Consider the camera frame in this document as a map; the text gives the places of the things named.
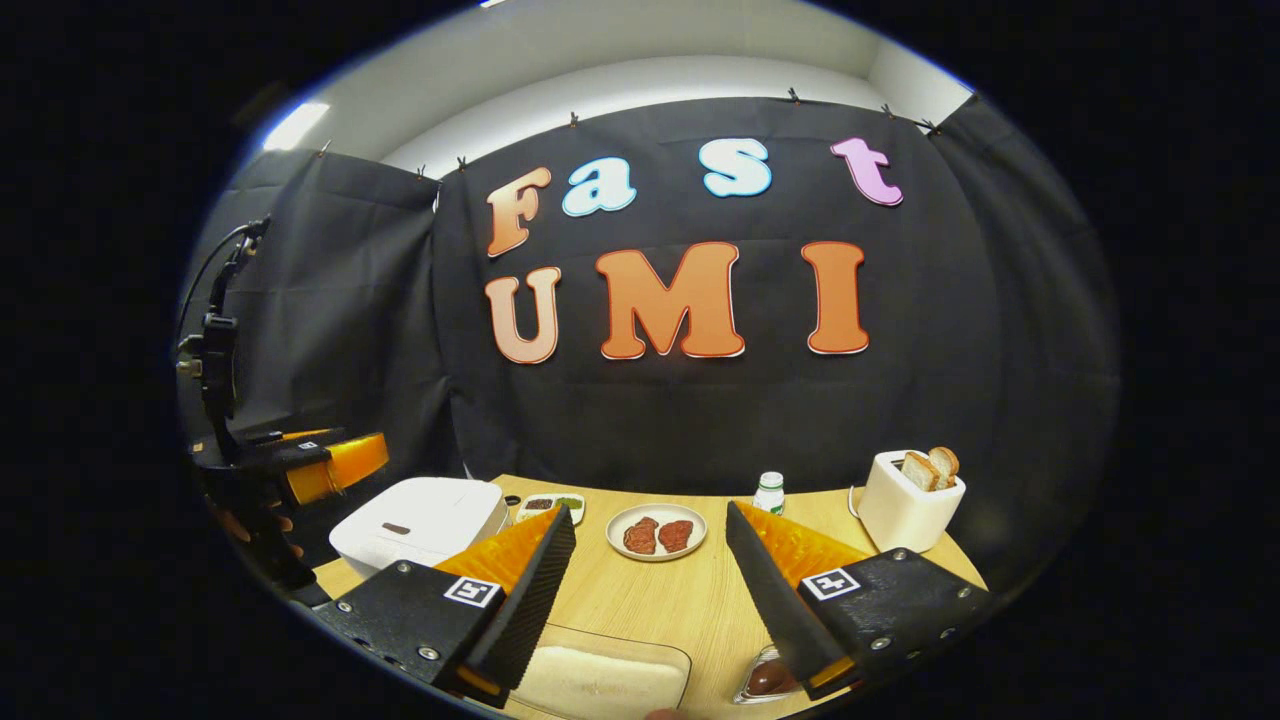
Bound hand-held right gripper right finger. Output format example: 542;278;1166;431
725;500;996;701

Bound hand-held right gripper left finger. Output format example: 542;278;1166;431
312;505;578;709

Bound white rice cooker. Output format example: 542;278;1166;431
328;477;511;579

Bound metal wire chopstick holder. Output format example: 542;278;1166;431
733;645;811;706

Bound white divided sauce dish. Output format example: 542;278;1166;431
515;493;586;526

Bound white round plate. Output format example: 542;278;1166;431
605;503;709;562

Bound white toaster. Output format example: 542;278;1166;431
857;449;968;554

